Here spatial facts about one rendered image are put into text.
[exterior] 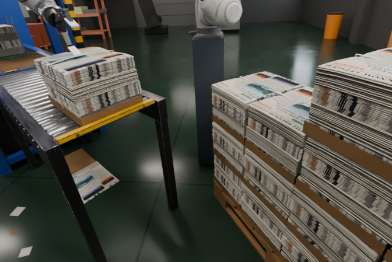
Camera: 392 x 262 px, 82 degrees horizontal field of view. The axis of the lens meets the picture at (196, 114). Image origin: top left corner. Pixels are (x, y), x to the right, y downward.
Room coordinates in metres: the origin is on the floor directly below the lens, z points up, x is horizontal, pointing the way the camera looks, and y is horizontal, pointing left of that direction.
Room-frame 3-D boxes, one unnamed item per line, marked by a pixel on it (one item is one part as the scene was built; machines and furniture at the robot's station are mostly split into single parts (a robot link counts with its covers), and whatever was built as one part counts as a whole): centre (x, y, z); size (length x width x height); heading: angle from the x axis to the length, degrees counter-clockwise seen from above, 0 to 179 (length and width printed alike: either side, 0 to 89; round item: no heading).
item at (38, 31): (7.07, 4.89, 0.35); 1.18 x 0.86 x 0.69; 82
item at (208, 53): (1.53, -0.11, 0.50); 0.20 x 0.20 x 1.00; 82
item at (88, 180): (1.32, 0.85, 0.00); 0.37 x 0.29 x 0.01; 46
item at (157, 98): (1.48, 0.64, 0.74); 1.34 x 0.05 x 0.12; 46
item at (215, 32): (1.53, -0.09, 1.03); 0.22 x 0.18 x 0.06; 82
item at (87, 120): (0.92, 0.40, 0.83); 0.29 x 0.16 x 0.04; 136
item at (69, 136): (0.83, 0.35, 0.81); 0.43 x 0.03 x 0.02; 136
